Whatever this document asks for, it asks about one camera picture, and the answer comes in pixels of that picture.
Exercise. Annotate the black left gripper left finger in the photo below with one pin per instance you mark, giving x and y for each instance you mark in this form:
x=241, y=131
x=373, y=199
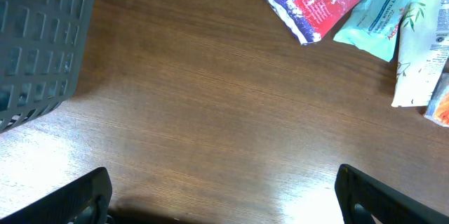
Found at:
x=84, y=200

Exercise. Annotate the orange Kleenex tissue pack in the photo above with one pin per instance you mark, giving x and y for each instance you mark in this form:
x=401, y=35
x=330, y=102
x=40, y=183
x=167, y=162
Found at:
x=437, y=109

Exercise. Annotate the grey plastic mesh basket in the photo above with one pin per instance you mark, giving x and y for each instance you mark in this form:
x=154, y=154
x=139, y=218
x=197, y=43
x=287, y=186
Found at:
x=42, y=45

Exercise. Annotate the white tube gold cap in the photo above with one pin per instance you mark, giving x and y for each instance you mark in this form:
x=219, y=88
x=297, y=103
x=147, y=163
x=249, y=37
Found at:
x=422, y=53

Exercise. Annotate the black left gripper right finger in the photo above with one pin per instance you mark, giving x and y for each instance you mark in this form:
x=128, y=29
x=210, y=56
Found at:
x=363, y=199

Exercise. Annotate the mint green wipes pack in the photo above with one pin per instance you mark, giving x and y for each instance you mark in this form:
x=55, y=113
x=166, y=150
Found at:
x=373, y=26

